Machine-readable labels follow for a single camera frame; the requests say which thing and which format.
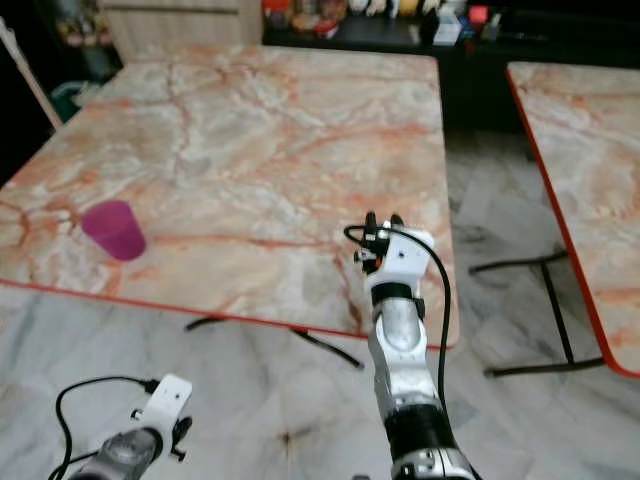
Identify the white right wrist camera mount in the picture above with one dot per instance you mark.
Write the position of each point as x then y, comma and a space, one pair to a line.
406, 255

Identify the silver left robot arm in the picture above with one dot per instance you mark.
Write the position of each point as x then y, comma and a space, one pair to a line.
125, 455

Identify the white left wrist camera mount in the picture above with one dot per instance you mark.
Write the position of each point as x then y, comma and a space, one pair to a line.
166, 400

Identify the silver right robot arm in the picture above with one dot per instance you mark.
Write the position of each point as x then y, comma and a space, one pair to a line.
402, 350

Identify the green and white dustpan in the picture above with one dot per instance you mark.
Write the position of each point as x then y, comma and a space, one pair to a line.
75, 100

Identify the small white box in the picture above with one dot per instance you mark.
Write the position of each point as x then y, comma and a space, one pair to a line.
448, 34

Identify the pale broom stick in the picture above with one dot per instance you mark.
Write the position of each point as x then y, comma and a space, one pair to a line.
32, 75

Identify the small red box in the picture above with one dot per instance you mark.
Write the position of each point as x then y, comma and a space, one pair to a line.
479, 15

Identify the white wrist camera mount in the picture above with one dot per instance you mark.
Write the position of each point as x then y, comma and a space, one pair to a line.
406, 255
166, 400

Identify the light wooden cabinet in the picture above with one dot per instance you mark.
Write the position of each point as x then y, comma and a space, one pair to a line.
185, 22

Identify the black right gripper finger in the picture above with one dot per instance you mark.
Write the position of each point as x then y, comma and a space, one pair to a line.
370, 225
395, 222

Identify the red jar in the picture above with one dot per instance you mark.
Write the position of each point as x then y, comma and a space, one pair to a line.
276, 10

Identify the purple plastic cup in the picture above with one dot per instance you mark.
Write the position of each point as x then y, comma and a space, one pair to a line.
116, 231

